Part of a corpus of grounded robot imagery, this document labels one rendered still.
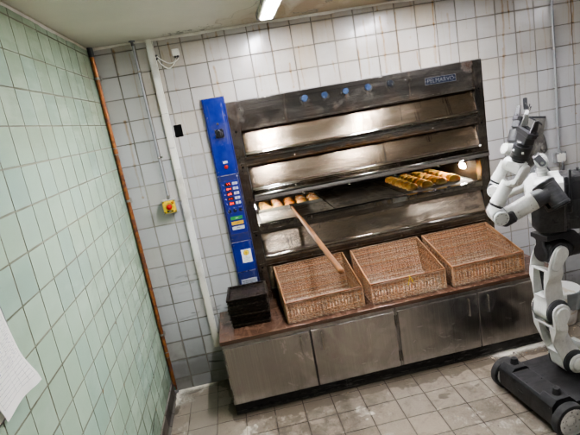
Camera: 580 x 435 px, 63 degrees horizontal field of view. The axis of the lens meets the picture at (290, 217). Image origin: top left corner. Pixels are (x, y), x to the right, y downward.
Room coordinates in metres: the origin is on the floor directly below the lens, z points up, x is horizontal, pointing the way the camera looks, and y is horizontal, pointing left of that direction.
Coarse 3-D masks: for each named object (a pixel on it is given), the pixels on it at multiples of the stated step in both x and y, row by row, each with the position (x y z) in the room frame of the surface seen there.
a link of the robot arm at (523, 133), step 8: (520, 128) 2.24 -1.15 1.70; (528, 128) 2.24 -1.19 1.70; (520, 136) 2.23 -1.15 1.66; (528, 136) 2.18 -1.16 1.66; (536, 136) 2.17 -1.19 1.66; (520, 144) 2.22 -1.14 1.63; (528, 144) 2.20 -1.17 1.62; (512, 152) 2.26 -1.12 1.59; (520, 152) 2.22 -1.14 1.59; (528, 152) 2.22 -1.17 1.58
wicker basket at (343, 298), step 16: (320, 256) 3.47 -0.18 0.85; (336, 256) 3.49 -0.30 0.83; (288, 272) 3.42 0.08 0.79; (304, 272) 3.43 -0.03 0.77; (320, 272) 3.44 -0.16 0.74; (336, 272) 3.45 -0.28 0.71; (352, 272) 3.22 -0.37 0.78; (288, 288) 3.39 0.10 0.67; (320, 288) 3.40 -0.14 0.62; (336, 288) 3.41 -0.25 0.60; (352, 288) 3.03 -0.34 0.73; (288, 304) 2.97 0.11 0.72; (304, 304) 3.24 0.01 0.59; (320, 304) 3.19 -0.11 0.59; (336, 304) 3.01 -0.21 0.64; (352, 304) 3.03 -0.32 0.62; (288, 320) 2.97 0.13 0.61
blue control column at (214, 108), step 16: (208, 112) 3.42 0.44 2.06; (224, 112) 3.43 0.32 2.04; (208, 128) 3.41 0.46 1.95; (224, 128) 3.42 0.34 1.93; (224, 144) 3.42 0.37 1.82; (224, 160) 3.42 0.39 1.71; (224, 176) 3.42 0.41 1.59; (240, 240) 3.42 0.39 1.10; (240, 256) 3.42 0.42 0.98; (256, 272) 3.43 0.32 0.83
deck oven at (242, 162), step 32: (480, 64) 3.66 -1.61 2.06; (480, 96) 3.65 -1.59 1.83; (416, 128) 3.59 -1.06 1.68; (448, 128) 3.62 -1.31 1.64; (480, 128) 3.65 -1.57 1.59; (256, 160) 3.48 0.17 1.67; (480, 160) 3.65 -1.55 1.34; (256, 192) 3.47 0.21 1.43; (448, 192) 3.62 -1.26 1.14; (256, 224) 3.47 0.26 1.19; (288, 224) 3.49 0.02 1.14; (448, 224) 3.62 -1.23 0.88; (256, 256) 3.46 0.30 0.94; (288, 256) 3.49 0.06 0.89
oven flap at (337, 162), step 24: (384, 144) 3.60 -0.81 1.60; (408, 144) 3.60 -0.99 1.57; (432, 144) 3.61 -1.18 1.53; (456, 144) 3.62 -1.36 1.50; (480, 144) 3.60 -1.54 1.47; (264, 168) 3.50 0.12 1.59; (288, 168) 3.51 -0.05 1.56; (312, 168) 3.51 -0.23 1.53; (336, 168) 3.52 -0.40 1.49; (360, 168) 3.50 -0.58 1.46
